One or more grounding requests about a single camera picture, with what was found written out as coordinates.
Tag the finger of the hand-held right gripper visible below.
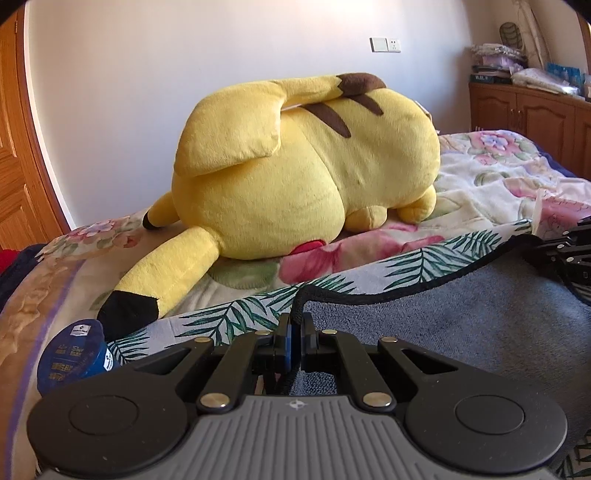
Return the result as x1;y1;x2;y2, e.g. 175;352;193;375
540;256;591;306
526;224;591;259

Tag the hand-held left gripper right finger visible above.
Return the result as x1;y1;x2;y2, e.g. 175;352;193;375
299;313;459;412

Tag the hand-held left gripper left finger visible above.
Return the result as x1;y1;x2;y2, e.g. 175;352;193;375
133;316;295;412

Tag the leaf print towel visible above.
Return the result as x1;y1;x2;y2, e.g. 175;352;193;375
105;220;591;480

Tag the floral blanket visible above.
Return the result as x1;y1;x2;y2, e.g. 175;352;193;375
0;130;591;480

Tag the wooden cabinet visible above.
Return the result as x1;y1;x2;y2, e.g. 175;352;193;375
468;81;591;182

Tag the white folded cloth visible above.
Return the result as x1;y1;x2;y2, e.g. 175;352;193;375
512;68;583;96

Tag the light blue packet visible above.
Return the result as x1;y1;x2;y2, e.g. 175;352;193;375
546;61;586;87

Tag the yellow plush toy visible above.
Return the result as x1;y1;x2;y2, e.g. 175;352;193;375
97;72;441;342

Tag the stack of folded cloths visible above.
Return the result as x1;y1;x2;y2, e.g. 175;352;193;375
470;43;528;85

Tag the white hanging bag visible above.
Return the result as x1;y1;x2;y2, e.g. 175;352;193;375
516;0;551;69

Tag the green striped cap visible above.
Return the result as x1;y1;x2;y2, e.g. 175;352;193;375
499;22;525;52

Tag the blue round packet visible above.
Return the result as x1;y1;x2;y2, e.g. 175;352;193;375
37;318;122;398

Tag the dark navy cloth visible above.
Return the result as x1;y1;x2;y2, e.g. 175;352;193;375
0;244;48;315

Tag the red cloth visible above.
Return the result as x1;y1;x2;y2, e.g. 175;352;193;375
0;249;23;274

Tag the wooden door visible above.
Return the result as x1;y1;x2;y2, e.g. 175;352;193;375
0;8;71;254

